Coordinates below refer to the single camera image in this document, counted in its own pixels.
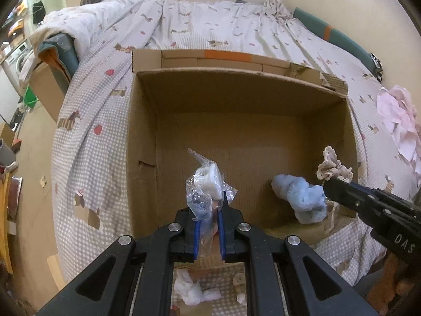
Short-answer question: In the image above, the clear plastic bag white item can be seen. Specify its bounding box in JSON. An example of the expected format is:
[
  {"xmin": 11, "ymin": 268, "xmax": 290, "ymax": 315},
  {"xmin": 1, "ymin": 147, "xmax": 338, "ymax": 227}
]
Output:
[{"xmin": 185, "ymin": 149, "xmax": 237, "ymax": 258}]

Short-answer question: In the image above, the beige lace scrunchie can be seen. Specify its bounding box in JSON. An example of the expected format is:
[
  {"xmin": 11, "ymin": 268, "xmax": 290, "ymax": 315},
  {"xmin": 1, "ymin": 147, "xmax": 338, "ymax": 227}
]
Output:
[{"xmin": 316, "ymin": 146, "xmax": 353, "ymax": 235}]

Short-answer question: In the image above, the white cotton fluff piece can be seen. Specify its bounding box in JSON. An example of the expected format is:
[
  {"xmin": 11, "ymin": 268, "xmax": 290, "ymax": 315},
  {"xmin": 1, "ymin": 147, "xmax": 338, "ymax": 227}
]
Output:
[{"xmin": 173, "ymin": 270, "xmax": 222, "ymax": 306}]

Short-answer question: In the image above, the cream fabric flower scrunchie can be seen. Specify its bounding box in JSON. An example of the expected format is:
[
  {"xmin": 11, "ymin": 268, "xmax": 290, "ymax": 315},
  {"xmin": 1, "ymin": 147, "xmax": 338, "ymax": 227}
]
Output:
[{"xmin": 233, "ymin": 273, "xmax": 247, "ymax": 307}]

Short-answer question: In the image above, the light blue plush toy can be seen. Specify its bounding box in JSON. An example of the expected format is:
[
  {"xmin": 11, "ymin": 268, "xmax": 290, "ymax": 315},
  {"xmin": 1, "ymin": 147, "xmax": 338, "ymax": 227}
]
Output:
[{"xmin": 271, "ymin": 174, "xmax": 327, "ymax": 225}]

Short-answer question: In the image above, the open cardboard box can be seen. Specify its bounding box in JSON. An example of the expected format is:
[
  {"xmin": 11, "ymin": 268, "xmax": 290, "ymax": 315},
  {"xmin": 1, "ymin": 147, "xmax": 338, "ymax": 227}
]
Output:
[{"xmin": 127, "ymin": 49, "xmax": 357, "ymax": 245}]

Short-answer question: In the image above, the pink crumpled cloth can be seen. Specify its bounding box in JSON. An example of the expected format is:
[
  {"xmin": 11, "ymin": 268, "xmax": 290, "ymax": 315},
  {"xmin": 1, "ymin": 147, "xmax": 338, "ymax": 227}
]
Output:
[{"xmin": 376, "ymin": 85, "xmax": 420, "ymax": 187}]

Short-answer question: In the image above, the teal orange mattress edge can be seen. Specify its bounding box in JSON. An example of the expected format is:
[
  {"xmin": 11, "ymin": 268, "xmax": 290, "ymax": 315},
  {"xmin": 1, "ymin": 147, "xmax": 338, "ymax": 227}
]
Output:
[{"xmin": 293, "ymin": 8, "xmax": 383, "ymax": 83}]

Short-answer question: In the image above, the green plastic object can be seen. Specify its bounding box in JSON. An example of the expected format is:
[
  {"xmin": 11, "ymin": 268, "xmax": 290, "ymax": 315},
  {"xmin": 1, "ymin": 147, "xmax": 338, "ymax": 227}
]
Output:
[{"xmin": 23, "ymin": 86, "xmax": 38, "ymax": 108}]

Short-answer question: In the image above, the cardboard box beside bed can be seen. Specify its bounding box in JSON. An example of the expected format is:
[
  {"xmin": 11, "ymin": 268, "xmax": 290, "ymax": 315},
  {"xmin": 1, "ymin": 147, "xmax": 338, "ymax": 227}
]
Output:
[{"xmin": 29, "ymin": 63, "xmax": 65, "ymax": 122}]

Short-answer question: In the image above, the dog print bed cover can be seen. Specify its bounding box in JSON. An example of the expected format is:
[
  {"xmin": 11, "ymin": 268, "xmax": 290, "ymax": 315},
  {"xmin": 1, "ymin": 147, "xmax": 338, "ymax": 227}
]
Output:
[{"xmin": 19, "ymin": 0, "xmax": 421, "ymax": 316}]

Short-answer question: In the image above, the white washing machine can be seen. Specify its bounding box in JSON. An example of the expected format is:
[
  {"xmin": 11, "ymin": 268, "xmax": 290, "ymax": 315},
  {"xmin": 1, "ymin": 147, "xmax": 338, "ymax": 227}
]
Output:
[{"xmin": 1, "ymin": 38, "xmax": 32, "ymax": 96}]

